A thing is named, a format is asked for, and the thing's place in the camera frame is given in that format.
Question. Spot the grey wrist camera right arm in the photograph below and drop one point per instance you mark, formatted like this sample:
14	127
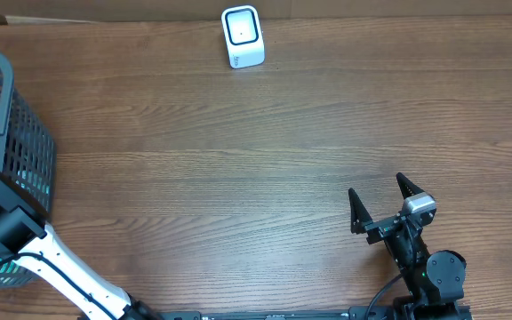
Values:
420	208

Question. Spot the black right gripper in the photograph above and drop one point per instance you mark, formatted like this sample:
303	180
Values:
380	228

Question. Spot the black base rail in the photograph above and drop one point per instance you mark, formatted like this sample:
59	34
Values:
274	315

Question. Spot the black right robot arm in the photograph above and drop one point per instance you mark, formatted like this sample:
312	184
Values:
429	285

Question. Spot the grey plastic mesh basket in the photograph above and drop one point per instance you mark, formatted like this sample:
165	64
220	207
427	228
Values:
27	158

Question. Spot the white barcode scanner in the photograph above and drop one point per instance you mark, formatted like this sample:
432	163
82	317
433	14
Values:
243	36

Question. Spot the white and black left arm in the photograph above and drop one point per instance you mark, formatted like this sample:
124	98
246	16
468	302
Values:
29	240

